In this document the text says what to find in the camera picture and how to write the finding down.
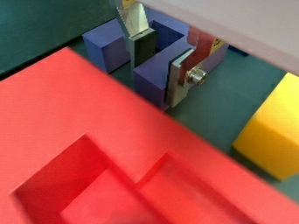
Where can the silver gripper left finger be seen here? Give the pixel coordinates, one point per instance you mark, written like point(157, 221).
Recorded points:
point(139, 35)

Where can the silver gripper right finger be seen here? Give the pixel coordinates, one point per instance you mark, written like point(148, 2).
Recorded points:
point(189, 67)

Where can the red puzzle board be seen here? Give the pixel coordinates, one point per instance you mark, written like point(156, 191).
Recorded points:
point(92, 156)

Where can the yellow long block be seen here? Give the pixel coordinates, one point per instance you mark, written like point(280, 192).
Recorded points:
point(268, 141)

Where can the purple U-shaped block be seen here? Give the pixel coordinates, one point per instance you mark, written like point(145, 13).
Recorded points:
point(106, 53)

